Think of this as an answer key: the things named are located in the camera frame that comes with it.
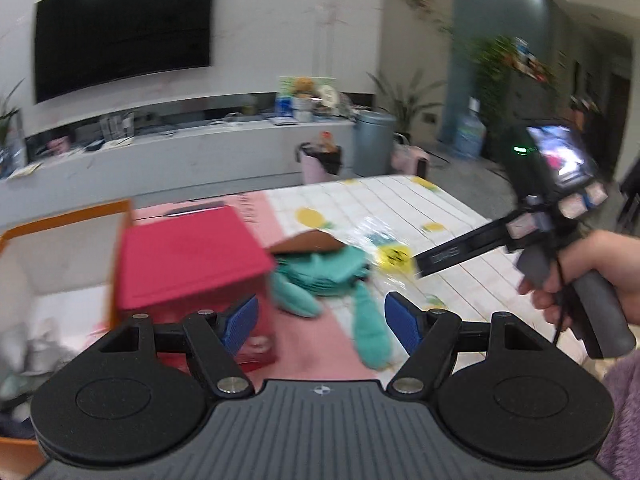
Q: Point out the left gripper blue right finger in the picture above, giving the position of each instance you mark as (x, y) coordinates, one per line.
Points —
(429, 337)

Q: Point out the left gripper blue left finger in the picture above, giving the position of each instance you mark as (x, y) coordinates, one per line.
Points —
(212, 342)

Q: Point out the teal pink soft clothing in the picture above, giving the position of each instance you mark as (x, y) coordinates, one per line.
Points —
(300, 281)

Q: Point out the right hand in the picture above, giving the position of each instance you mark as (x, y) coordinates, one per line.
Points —
(615, 256)

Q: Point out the red lidded clear box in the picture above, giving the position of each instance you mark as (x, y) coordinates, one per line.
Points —
(208, 260)

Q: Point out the blue water jug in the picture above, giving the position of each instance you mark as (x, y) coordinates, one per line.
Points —
(470, 132)

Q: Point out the brown cardboard piece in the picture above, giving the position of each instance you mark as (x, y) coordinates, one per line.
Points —
(308, 241)

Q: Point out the tall leafy floor plant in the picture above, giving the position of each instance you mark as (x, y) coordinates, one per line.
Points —
(405, 104)

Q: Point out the orange white storage box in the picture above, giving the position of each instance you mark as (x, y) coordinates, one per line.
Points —
(58, 279)

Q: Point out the grey metal trash can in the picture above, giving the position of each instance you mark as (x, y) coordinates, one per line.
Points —
(373, 143)

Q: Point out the pink bin with black bag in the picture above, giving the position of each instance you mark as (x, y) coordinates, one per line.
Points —
(320, 160)

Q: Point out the white marble tv bench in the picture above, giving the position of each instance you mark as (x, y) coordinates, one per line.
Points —
(188, 157)

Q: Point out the teddy bear toy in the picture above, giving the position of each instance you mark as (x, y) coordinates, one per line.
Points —
(303, 88)

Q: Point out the green potted plant in vase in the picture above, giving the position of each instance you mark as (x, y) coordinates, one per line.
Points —
(13, 147)

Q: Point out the black wall television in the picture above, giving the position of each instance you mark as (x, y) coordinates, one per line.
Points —
(80, 44)

